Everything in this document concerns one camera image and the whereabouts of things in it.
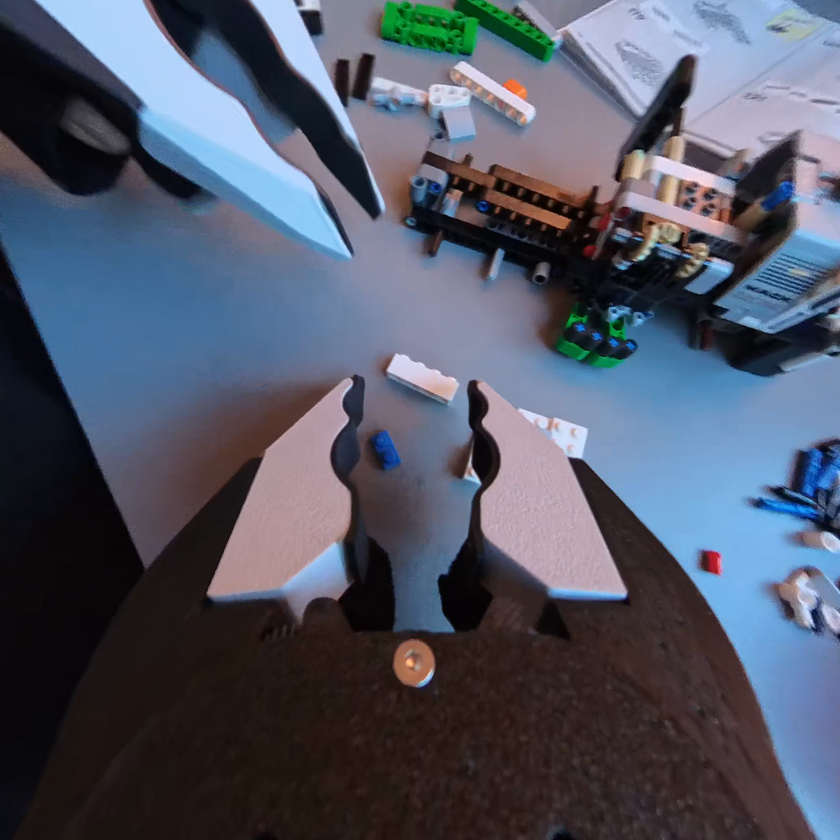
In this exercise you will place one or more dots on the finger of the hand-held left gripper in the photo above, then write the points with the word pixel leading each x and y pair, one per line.
pixel 341 131
pixel 216 151

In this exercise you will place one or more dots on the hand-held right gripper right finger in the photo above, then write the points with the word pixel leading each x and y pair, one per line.
pixel 544 512

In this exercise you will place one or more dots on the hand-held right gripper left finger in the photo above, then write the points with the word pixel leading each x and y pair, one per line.
pixel 295 499

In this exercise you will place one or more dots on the small blue lego plate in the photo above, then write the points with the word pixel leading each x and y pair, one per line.
pixel 385 451

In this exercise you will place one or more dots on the white lego brick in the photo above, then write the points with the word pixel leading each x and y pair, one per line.
pixel 420 379

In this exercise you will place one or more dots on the pile of small lego pieces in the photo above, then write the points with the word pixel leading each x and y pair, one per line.
pixel 810 472

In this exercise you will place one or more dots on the dark lego bar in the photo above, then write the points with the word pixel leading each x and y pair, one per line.
pixel 342 82
pixel 363 75

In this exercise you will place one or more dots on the white lego connector piece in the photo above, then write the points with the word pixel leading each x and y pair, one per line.
pixel 394 93

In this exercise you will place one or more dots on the white lego plate assembly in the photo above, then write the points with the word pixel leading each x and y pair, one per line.
pixel 558 430

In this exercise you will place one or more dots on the white rounded lego piece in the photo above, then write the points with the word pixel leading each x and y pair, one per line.
pixel 448 100

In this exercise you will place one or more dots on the small grey lego slope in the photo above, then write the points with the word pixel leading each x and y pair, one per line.
pixel 457 124

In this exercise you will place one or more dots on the green lego panel plate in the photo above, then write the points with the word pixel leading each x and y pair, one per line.
pixel 430 27

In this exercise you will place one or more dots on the long white lego beam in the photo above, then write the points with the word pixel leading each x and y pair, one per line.
pixel 485 88

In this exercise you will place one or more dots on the small red lego piece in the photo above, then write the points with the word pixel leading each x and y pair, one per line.
pixel 710 562

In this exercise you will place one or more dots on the small orange lego piece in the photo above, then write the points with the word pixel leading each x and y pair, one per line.
pixel 515 89

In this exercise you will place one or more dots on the green lego beam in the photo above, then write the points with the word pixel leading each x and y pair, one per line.
pixel 505 26

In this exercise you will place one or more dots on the lego truck model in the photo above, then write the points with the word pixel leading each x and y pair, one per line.
pixel 656 229

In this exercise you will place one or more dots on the open lego instruction booklet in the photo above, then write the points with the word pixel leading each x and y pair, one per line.
pixel 722 46

